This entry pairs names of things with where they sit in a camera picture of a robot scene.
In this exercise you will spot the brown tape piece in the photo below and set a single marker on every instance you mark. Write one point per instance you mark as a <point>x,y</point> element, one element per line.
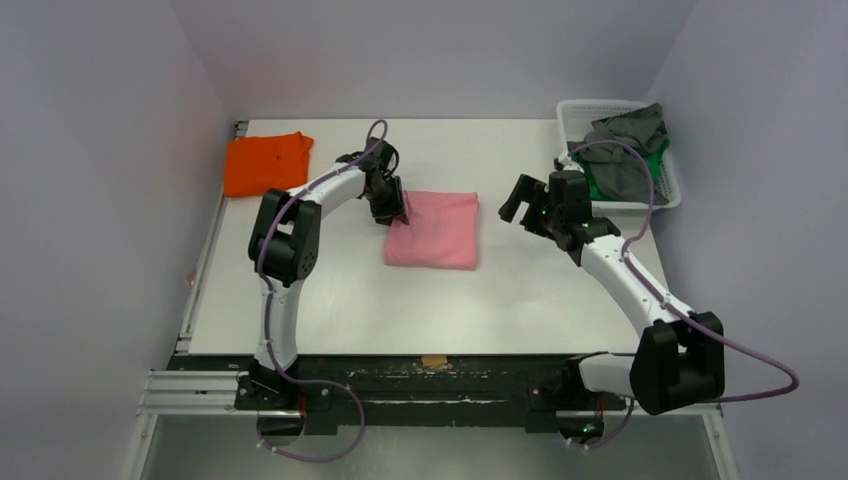
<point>435,362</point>

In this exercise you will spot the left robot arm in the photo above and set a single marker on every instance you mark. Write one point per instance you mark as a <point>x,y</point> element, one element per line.
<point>284,246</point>

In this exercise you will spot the grey t shirt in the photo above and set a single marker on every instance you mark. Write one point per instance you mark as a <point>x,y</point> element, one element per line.
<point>644,126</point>

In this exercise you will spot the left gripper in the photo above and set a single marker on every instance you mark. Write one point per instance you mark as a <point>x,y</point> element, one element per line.
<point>385,215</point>

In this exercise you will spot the white plastic basket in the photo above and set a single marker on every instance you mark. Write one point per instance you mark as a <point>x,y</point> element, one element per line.
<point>574,118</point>

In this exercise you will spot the folded orange t shirt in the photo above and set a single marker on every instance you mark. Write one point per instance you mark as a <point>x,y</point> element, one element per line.
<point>254,165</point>

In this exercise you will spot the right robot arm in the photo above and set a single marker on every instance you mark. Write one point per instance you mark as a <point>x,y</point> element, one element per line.
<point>680,357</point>

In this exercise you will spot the pink t shirt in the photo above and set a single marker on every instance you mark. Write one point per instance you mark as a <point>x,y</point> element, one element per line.
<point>440,232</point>

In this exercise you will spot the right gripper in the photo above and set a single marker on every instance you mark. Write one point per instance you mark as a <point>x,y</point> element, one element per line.
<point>534,201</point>

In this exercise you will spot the green t shirt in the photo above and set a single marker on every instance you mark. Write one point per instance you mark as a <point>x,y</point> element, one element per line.
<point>614,175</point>

